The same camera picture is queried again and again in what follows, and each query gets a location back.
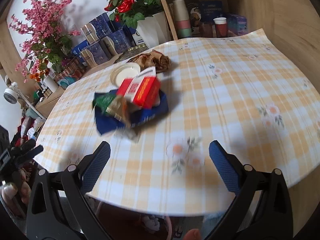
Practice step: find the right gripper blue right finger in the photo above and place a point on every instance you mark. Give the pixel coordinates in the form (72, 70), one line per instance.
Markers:
(227, 165)

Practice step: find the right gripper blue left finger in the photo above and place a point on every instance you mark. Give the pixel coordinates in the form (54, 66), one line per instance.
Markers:
(92, 165)

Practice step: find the brown paper bag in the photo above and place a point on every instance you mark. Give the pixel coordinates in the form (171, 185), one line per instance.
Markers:
(154, 58)

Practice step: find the person's left hand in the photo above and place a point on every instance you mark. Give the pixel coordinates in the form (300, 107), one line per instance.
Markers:
(9, 191)

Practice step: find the long blue cardboard box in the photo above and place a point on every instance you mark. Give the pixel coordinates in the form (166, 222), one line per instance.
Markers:
(106, 124)

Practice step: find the white desk fan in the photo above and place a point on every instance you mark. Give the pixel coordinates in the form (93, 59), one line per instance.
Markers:
(12, 93)

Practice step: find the green snack wrapper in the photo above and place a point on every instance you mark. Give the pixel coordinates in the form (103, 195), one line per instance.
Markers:
(114, 106)

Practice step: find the yellow plaid flower tablecloth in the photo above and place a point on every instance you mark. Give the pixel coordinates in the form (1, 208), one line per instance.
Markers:
(241, 91)

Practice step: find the white cylinder vase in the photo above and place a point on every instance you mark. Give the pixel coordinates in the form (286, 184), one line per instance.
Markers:
(50, 83)

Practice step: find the orange flower bunch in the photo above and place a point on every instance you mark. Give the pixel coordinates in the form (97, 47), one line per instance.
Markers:
(39, 74)

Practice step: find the red cigarette pack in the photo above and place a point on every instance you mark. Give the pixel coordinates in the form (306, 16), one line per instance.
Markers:
(142, 90)

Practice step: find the woven basket with blue fans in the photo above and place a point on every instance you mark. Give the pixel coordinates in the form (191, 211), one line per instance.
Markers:
(73, 72)

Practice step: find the white round plastic lid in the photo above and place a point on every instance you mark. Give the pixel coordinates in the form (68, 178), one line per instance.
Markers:
(127, 70)

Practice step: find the blue gold gift box left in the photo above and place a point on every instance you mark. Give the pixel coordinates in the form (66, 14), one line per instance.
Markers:
(95, 54)

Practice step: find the blue gold gift box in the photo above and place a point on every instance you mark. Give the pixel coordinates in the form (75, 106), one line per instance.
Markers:
(117, 42)
(95, 54)

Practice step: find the flat blue box behind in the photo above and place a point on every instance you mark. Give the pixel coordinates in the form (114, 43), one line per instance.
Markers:
(77, 50)

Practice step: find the pink cherry blossom bouquet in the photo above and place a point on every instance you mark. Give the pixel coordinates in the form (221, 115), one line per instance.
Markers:
(47, 42)

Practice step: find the green gold leaf tray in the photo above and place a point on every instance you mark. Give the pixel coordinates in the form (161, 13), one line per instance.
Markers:
(131, 52)

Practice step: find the blue gold gift box right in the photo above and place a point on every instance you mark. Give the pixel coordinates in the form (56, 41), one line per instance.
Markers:
(117, 42)

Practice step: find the blue white milk box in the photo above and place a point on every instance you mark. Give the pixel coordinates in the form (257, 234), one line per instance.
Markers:
(137, 38)

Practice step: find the blue silver gift box top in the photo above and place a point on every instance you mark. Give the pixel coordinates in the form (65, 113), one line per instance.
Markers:
(98, 28)

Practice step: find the red paper cup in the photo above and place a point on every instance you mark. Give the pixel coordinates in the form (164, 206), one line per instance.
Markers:
(221, 27)

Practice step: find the purple small box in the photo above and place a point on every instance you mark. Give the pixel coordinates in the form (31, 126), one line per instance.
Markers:
(237, 24)

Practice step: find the white faceted rose vase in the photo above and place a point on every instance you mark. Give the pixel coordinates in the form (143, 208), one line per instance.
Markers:
(154, 30)

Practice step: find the stacked pastel paper cups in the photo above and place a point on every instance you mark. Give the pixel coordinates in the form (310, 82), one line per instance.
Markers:
(182, 21)

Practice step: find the wooden shelf unit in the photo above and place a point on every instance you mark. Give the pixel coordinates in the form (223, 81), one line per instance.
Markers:
(291, 25)

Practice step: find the red rose bouquet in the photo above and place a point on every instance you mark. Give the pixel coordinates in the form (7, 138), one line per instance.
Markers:
(130, 12)

